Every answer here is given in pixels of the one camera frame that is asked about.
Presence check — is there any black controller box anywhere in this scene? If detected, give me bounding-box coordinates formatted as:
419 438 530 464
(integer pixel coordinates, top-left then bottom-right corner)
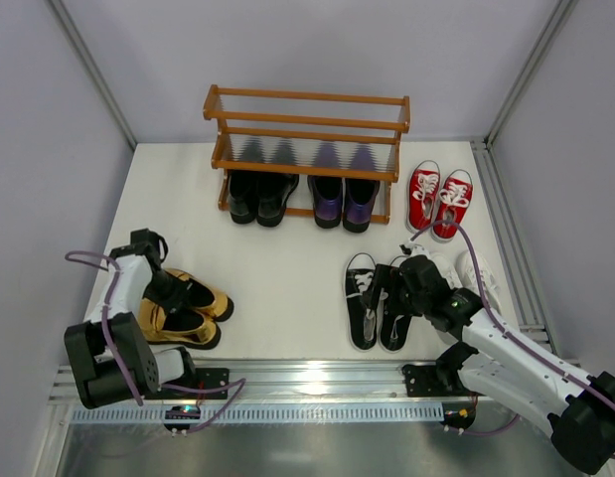
164 404 201 434
441 402 477 429

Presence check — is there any red canvas sneaker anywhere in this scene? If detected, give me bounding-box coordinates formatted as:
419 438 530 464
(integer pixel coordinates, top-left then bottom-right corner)
406 160 440 231
431 169 474 242

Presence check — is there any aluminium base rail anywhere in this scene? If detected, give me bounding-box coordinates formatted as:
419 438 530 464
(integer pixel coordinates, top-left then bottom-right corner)
46 360 594 406

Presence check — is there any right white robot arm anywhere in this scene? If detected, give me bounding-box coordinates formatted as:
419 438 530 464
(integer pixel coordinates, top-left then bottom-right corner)
344 253 615 475

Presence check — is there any right black controller box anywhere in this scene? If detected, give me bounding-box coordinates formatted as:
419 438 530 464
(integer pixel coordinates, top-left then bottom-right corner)
441 402 477 429

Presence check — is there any white slotted cable duct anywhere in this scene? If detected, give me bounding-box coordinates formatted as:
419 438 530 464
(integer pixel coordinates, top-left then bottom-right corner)
70 401 444 425

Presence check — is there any left white sneaker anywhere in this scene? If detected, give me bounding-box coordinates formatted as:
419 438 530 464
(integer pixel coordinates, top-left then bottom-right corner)
430 252 463 347

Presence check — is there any gold loafer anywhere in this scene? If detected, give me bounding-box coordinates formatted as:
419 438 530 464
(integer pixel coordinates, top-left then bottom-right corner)
142 268 234 322
137 299 222 350

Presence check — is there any right side aluminium rail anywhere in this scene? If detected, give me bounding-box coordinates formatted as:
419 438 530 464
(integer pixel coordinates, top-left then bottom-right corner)
471 138 557 354

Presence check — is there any black patent loafer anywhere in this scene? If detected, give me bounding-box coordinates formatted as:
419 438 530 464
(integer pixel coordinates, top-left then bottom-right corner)
228 170 258 225
256 173 299 228

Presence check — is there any aluminium corner post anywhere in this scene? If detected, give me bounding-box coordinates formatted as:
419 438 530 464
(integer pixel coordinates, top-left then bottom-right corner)
44 0 138 150
484 0 578 149

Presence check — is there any orange wooden shoe shelf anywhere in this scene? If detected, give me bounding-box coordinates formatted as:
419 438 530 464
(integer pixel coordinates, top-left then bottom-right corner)
203 84 411 225

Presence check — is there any left aluminium corner post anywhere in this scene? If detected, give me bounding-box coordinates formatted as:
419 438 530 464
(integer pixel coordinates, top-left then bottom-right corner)
44 0 138 150

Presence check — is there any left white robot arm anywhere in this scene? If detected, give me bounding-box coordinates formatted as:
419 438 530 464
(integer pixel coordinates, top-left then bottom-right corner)
64 229 196 409

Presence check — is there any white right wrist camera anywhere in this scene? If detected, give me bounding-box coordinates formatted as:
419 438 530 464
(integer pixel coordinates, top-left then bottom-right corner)
399 240 431 259

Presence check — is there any right aluminium corner post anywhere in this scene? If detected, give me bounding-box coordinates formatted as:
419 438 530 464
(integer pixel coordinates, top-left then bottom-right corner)
484 0 578 149

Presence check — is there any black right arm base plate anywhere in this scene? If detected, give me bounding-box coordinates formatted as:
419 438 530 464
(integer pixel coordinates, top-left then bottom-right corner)
401 364 471 398

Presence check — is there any left black controller box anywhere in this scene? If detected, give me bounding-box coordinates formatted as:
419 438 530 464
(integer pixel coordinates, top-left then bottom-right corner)
164 404 201 434

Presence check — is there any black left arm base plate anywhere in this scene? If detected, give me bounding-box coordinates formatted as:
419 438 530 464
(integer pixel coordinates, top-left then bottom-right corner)
153 368 230 400

